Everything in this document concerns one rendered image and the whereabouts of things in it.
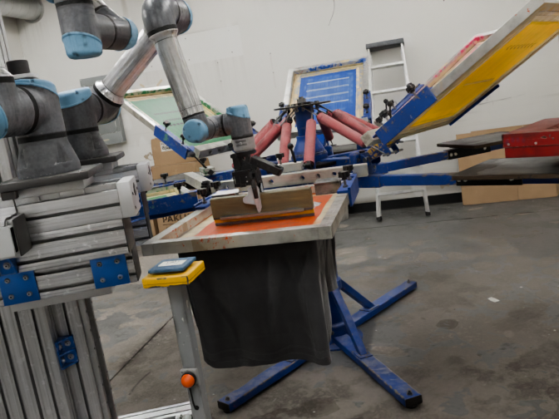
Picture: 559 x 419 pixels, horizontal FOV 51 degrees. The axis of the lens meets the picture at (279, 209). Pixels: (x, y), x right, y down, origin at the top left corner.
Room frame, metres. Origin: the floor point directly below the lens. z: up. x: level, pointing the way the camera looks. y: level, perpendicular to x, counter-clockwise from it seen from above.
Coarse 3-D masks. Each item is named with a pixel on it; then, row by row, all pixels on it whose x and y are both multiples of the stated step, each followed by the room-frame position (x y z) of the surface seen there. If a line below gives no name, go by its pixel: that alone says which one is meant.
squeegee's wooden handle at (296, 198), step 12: (264, 192) 1.96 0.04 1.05; (276, 192) 1.93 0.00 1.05; (288, 192) 1.92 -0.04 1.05; (300, 192) 1.91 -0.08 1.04; (216, 204) 1.99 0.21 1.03; (228, 204) 1.98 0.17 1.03; (240, 204) 1.97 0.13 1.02; (264, 204) 1.95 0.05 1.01; (276, 204) 1.94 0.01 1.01; (288, 204) 1.93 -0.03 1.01; (300, 204) 1.92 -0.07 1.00; (312, 204) 1.91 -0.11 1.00; (216, 216) 1.99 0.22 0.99
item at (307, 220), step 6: (318, 198) 2.24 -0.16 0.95; (324, 198) 2.22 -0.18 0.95; (324, 204) 2.10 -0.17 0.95; (318, 210) 2.00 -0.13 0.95; (306, 216) 1.93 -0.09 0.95; (312, 216) 1.91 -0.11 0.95; (318, 216) 1.90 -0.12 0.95; (300, 222) 1.85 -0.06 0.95; (306, 222) 1.84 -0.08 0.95; (312, 222) 1.82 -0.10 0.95; (270, 228) 1.83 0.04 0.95
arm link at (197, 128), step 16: (160, 0) 1.88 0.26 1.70; (144, 16) 1.87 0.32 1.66; (160, 16) 1.85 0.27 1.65; (176, 16) 1.92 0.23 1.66; (160, 32) 1.84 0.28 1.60; (176, 32) 1.88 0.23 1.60; (160, 48) 1.85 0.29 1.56; (176, 48) 1.86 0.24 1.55; (176, 64) 1.85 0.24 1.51; (176, 80) 1.84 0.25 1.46; (192, 80) 1.87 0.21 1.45; (176, 96) 1.85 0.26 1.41; (192, 96) 1.85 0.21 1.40; (192, 112) 1.84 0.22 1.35; (192, 128) 1.82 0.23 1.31; (208, 128) 1.85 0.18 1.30
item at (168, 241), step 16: (208, 208) 2.21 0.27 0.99; (336, 208) 1.81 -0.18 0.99; (176, 224) 1.95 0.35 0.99; (192, 224) 2.03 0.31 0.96; (320, 224) 1.61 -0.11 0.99; (336, 224) 1.68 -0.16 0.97; (160, 240) 1.73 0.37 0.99; (176, 240) 1.69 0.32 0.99; (192, 240) 1.68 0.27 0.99; (208, 240) 1.66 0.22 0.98; (224, 240) 1.65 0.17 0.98; (240, 240) 1.64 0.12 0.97; (256, 240) 1.63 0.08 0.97; (272, 240) 1.62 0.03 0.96; (288, 240) 1.61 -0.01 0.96; (304, 240) 1.60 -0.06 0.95
